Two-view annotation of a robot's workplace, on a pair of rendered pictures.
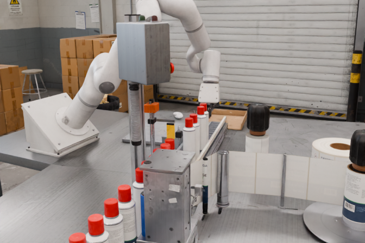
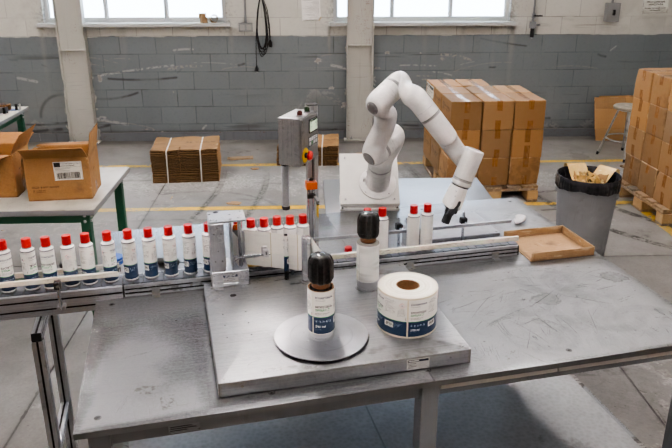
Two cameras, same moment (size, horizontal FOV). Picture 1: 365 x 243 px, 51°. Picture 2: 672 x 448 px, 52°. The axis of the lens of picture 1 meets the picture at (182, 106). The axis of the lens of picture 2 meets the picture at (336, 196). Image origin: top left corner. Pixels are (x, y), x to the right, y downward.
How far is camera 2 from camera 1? 2.33 m
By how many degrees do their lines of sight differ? 58
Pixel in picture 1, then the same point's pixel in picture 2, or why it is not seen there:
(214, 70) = (460, 171)
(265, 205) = not seen: hidden behind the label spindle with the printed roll
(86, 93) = not seen: hidden behind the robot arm
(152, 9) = (374, 95)
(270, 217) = (302, 302)
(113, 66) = (371, 140)
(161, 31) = (291, 125)
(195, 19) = (419, 111)
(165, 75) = (295, 160)
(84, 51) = (659, 94)
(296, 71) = not seen: outside the picture
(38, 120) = (343, 172)
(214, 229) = (266, 286)
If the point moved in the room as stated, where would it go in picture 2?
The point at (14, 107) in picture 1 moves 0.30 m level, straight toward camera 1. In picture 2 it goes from (525, 155) to (512, 162)
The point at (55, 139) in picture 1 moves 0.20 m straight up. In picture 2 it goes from (345, 194) to (345, 156)
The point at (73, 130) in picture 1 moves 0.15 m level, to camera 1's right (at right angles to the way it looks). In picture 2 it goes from (369, 192) to (385, 201)
